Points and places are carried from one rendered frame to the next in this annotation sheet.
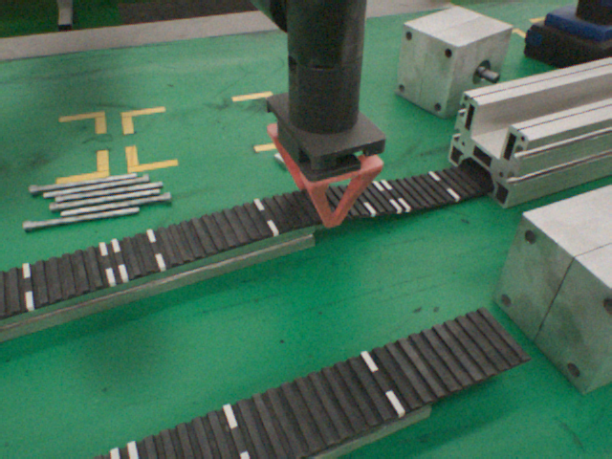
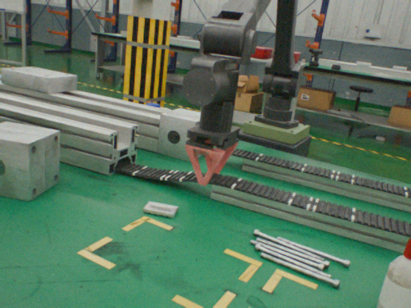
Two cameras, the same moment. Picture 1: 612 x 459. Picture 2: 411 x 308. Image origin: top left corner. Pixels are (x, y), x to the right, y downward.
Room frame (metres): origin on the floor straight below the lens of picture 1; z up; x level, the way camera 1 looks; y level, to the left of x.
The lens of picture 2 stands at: (0.88, 0.45, 1.07)
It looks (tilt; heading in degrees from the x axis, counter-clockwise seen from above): 18 degrees down; 225
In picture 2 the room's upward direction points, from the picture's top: 7 degrees clockwise
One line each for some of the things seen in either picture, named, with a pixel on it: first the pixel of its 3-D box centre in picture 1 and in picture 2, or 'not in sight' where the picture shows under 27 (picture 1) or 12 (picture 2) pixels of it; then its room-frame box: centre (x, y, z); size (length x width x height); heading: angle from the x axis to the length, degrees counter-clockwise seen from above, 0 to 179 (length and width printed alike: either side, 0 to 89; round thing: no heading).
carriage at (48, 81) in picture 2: not in sight; (40, 84); (0.45, -0.63, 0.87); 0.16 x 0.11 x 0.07; 114
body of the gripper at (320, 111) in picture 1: (323, 95); (216, 118); (0.39, -0.02, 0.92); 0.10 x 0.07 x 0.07; 24
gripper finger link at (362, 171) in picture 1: (327, 176); (213, 154); (0.38, -0.02, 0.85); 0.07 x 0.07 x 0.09; 24
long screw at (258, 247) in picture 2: (98, 186); (291, 261); (0.45, 0.22, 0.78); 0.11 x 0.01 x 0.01; 106
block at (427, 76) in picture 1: (457, 64); (22, 157); (0.66, -0.20, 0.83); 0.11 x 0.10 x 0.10; 37
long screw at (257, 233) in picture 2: (118, 206); (287, 245); (0.42, 0.19, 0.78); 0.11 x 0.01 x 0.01; 104
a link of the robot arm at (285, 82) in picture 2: not in sight; (282, 86); (-0.13, -0.25, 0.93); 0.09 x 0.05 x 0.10; 25
